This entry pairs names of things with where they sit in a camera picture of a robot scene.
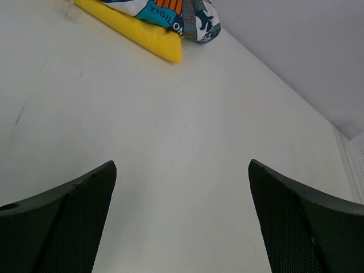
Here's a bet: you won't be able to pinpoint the yellow shorts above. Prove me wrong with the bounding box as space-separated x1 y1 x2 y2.
68 1 182 63

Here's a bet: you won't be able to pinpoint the patterned blue orange shorts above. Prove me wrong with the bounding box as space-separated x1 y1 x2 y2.
101 0 221 44

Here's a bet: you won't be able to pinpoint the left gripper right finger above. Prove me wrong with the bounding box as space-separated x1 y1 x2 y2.
248 160 363 272

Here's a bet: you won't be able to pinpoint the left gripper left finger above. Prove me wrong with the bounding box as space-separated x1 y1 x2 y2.
1 160 117 272

